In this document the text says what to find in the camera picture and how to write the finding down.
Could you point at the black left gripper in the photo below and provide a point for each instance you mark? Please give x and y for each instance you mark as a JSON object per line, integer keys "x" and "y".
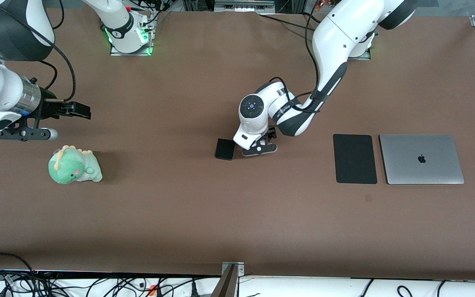
{"x": 271, "y": 133}

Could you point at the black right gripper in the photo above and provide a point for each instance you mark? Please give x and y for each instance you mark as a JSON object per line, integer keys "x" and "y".
{"x": 48, "y": 108}

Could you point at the black smartphone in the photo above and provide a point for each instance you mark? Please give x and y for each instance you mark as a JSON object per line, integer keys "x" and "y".
{"x": 224, "y": 149}

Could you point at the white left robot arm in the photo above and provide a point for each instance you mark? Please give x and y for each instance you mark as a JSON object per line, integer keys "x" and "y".
{"x": 336, "y": 33}

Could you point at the black mouse pad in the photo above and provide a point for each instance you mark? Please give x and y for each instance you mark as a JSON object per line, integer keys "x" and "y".
{"x": 355, "y": 159}

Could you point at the green dinosaur plush toy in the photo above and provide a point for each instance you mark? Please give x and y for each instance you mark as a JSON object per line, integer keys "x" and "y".
{"x": 72, "y": 167}

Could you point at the silver laptop with apple logo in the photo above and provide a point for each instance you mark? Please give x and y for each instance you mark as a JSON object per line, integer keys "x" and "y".
{"x": 421, "y": 159}

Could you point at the small orange clip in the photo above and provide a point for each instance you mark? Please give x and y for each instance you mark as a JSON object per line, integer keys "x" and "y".
{"x": 152, "y": 289}

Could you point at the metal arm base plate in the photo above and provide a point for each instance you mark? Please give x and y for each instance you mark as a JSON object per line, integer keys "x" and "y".
{"x": 116, "y": 52}
{"x": 365, "y": 55}

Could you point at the aluminium frame crossbar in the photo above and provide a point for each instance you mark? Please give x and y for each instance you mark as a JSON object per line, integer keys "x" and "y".
{"x": 241, "y": 6}

